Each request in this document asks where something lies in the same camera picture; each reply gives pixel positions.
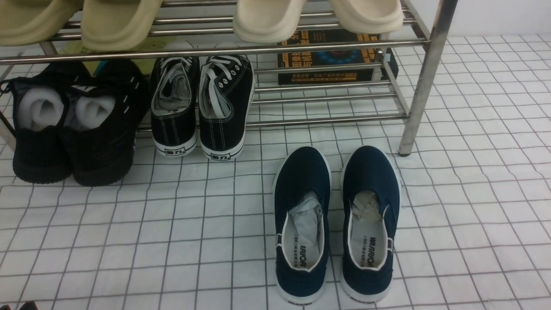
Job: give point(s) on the navy slip-on shoe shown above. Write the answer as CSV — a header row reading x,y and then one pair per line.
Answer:
x,y
371,196
301,194

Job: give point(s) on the silver metal shoe rack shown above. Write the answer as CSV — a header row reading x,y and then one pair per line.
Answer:
x,y
433,42

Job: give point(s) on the black canvas sneaker right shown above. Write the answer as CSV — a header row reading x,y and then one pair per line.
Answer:
x,y
225,94

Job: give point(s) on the black canvas sneaker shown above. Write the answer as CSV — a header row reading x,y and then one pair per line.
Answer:
x,y
174,83
225,94

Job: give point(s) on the black canvas sneaker left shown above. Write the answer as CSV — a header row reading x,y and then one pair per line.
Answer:
x,y
174,83

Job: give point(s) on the cream slipper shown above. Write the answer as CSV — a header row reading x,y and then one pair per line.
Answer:
x,y
267,21
369,16

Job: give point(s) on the black box orange print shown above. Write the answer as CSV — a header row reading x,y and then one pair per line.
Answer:
x,y
327,58

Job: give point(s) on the cream slipper right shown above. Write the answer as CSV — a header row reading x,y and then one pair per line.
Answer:
x,y
369,16

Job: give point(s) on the black knit sneaker right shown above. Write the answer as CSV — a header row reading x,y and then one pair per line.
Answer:
x,y
99,131

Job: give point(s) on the black knit sneaker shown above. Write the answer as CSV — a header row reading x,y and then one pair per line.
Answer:
x,y
99,131
39,108

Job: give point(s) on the beige slipper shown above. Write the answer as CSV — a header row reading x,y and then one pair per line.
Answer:
x,y
26,22
117,25

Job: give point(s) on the black knit sneaker left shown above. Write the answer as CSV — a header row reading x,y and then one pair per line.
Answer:
x,y
39,108

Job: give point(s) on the beige slipper far left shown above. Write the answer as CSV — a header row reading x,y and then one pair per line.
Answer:
x,y
26,22

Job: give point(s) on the dark object bottom corner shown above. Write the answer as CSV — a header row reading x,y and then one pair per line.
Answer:
x,y
26,306

